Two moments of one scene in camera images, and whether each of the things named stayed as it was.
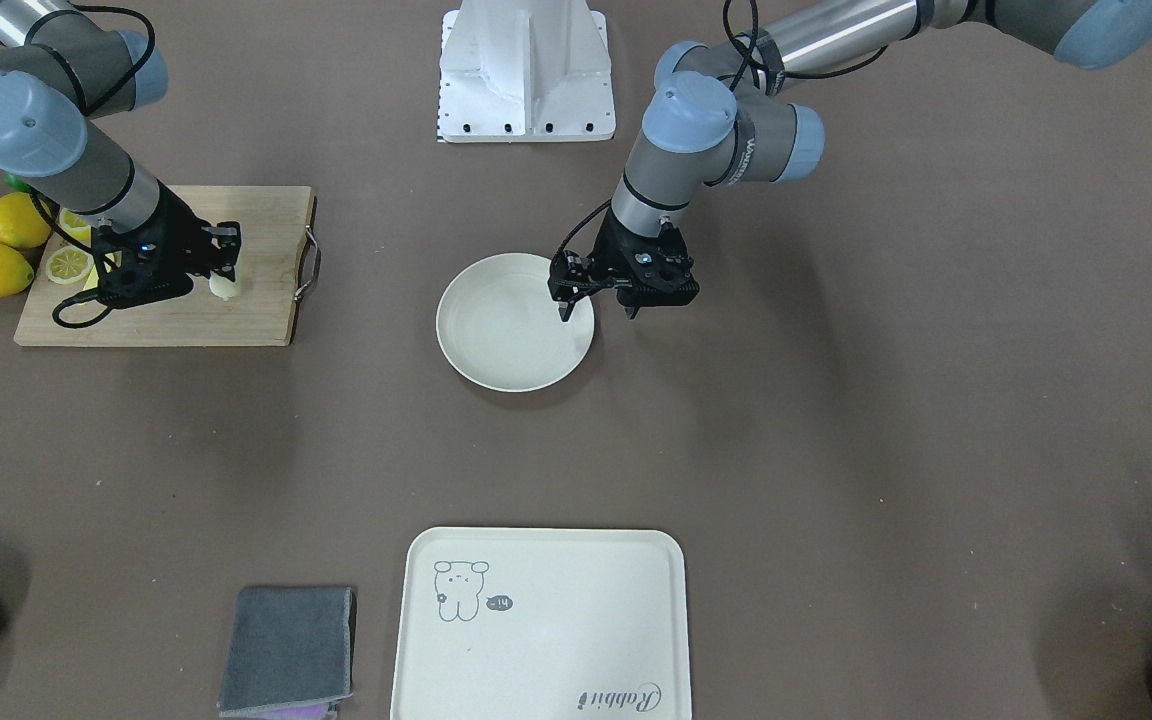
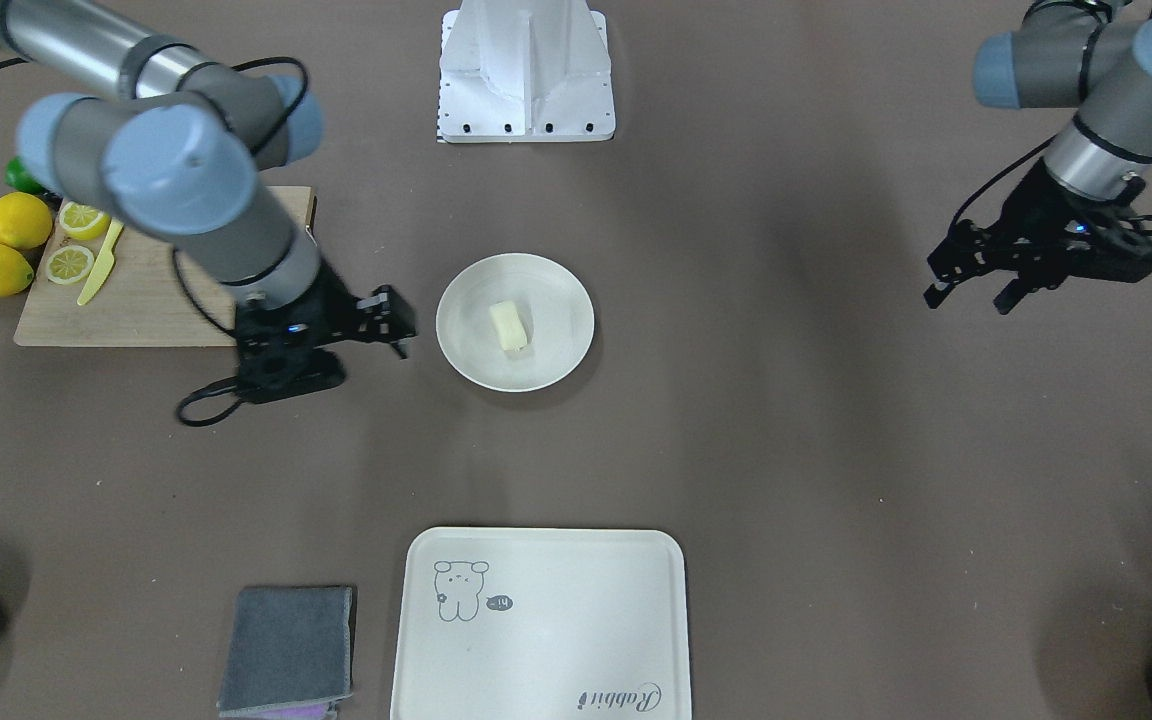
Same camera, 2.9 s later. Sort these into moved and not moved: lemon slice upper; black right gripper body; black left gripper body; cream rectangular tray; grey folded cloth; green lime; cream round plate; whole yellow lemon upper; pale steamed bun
Moved: black right gripper body; black left gripper body; pale steamed bun
Not moved: grey folded cloth; cream rectangular tray; lemon slice upper; whole yellow lemon upper; cream round plate; green lime
